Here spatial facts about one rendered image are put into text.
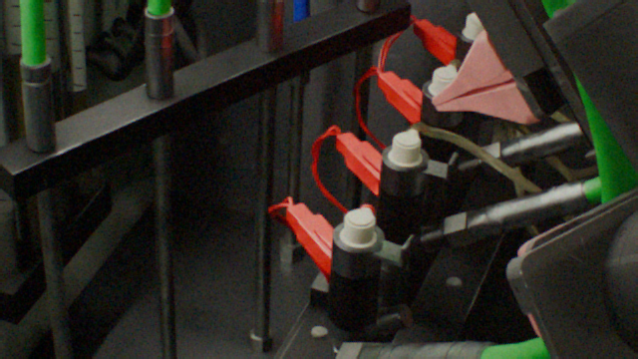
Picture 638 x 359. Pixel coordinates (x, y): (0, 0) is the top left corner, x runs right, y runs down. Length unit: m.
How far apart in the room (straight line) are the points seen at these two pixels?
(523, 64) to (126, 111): 0.31
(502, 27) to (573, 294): 0.17
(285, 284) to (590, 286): 0.67
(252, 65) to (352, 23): 0.09
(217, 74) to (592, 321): 0.46
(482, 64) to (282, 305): 0.52
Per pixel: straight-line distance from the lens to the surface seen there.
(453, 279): 0.88
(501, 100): 0.59
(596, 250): 0.44
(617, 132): 0.36
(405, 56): 1.02
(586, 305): 0.44
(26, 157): 0.78
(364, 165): 0.81
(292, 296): 1.08
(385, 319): 0.74
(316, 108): 1.08
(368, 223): 0.71
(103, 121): 0.80
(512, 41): 0.57
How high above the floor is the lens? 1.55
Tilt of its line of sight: 36 degrees down
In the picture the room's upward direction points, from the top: 3 degrees clockwise
